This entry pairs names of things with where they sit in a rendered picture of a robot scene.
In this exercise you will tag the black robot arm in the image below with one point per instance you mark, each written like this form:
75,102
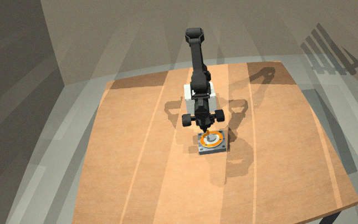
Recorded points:
200,79

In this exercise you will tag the orange round plate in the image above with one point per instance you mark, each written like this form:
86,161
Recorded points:
205,143

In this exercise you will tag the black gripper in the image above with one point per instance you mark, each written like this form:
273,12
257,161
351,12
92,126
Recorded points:
187,118

